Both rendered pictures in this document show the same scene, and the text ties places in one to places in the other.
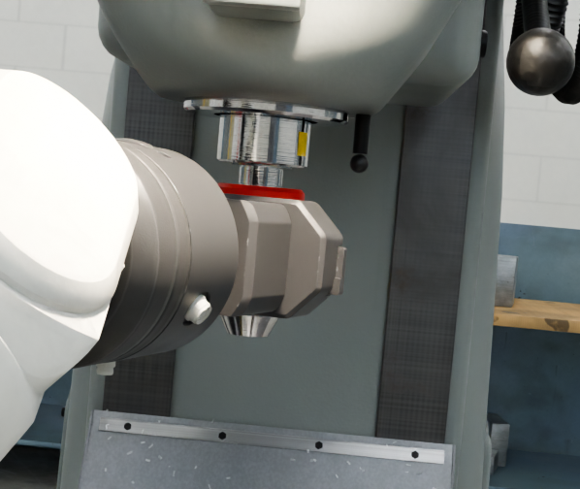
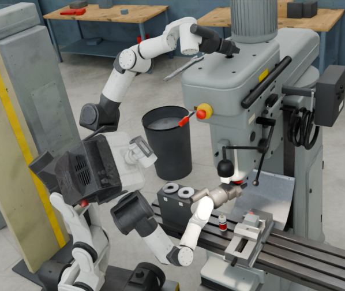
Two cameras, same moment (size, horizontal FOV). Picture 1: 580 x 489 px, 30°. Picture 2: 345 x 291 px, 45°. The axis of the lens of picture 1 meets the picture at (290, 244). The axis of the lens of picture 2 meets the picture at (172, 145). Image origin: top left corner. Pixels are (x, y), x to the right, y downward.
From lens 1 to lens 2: 166 cm
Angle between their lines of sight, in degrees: 44
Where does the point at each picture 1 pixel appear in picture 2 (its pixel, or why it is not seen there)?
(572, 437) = not seen: outside the picture
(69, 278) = (205, 219)
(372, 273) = (281, 153)
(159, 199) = (217, 200)
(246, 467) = (263, 176)
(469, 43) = (267, 155)
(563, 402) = not seen: outside the picture
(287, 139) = not seen: hidden behind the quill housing
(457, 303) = (294, 159)
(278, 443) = (268, 174)
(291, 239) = (236, 191)
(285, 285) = (236, 195)
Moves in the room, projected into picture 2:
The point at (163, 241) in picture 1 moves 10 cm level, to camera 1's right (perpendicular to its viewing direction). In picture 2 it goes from (217, 203) to (237, 209)
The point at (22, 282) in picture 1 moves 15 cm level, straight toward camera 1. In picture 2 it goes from (202, 220) to (194, 245)
